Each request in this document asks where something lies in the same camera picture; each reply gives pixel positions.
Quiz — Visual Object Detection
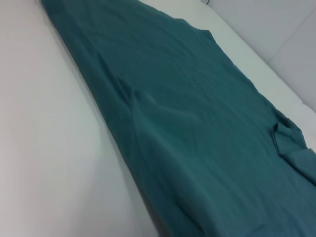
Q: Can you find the teal blue shirt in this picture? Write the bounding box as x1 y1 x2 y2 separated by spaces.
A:
40 0 316 237

